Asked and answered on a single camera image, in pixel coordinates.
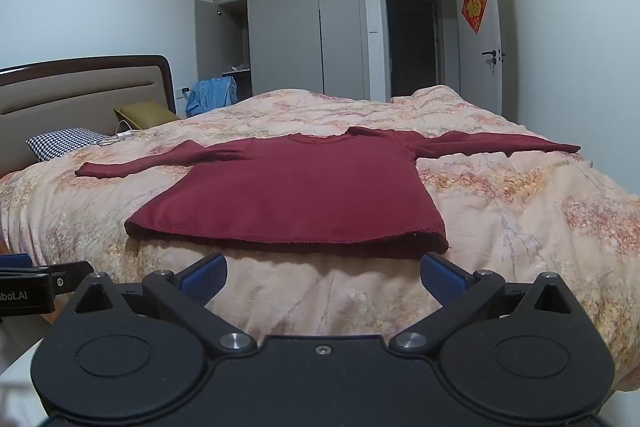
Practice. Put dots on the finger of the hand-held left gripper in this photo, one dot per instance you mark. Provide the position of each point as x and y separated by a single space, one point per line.
65 277

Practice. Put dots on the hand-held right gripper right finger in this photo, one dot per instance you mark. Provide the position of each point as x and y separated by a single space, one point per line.
440 281

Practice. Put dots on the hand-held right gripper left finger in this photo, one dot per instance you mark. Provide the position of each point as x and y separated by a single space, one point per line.
201 281

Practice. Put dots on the dark red sweater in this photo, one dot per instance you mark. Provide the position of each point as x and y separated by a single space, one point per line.
300 187

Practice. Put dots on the floral pink blanket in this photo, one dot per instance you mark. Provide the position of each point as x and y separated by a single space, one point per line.
500 207

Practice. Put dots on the houndstooth pillow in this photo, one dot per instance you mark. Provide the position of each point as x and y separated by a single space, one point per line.
65 142

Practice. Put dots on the white charger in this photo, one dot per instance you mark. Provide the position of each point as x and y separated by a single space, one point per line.
120 137

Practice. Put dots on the olive green pillow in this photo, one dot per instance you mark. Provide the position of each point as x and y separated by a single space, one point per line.
145 114

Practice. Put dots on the beige padded bed headboard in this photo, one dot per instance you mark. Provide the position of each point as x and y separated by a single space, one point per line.
75 97

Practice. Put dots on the blue garment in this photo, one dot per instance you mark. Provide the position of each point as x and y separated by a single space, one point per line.
210 94

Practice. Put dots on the white room door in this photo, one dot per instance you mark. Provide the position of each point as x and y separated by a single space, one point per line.
475 72

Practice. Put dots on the grey built-in wardrobe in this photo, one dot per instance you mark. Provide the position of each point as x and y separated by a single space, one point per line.
300 32

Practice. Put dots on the red diamond door decoration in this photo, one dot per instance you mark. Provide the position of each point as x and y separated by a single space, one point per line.
474 4

